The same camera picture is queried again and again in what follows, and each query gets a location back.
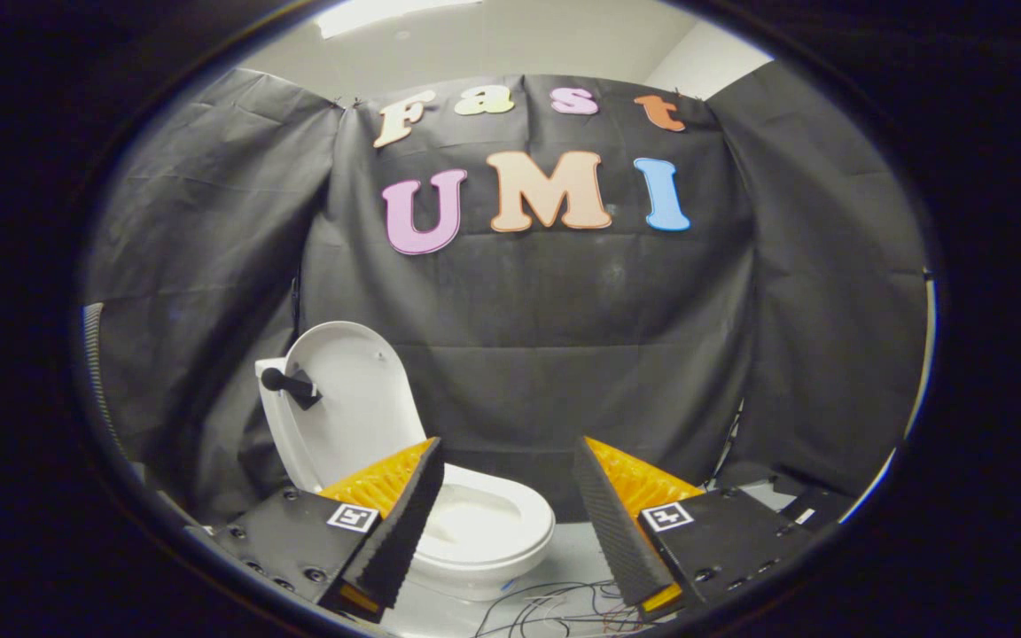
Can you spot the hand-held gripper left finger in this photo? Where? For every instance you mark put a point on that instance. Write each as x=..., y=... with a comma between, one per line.
x=404, y=523

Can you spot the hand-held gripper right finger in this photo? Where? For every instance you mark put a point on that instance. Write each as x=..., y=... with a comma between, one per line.
x=614, y=532

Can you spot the black backdrop cloth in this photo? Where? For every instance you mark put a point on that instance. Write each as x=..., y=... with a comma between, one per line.
x=564, y=337

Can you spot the white toilet lid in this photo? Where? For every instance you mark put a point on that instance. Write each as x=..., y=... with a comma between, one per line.
x=358, y=408

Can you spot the white toilet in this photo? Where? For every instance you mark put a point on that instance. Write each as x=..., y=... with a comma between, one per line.
x=486, y=532

